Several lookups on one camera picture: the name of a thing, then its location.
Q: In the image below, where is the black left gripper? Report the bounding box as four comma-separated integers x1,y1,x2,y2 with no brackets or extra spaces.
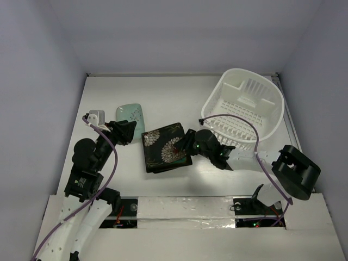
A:
95,119,136,170

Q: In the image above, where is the teal square plate dark rim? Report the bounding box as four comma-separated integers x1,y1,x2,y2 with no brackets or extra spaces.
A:
145,157,192,173

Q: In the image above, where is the light green speckled plate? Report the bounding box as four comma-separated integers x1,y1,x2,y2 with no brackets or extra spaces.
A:
116,103,145,141

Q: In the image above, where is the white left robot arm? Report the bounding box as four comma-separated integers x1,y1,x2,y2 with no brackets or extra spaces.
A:
32,116,136,260

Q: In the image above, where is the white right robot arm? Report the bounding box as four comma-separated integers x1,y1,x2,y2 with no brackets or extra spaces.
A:
175,129,321,213

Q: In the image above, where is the white plastic dish rack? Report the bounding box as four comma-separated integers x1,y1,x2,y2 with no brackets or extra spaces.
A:
201,69,285,150

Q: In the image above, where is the silver foil tape strip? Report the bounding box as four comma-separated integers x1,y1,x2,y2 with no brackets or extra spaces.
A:
136,196,235,229

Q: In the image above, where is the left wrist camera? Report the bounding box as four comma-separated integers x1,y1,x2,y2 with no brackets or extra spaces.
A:
83,110,105,127

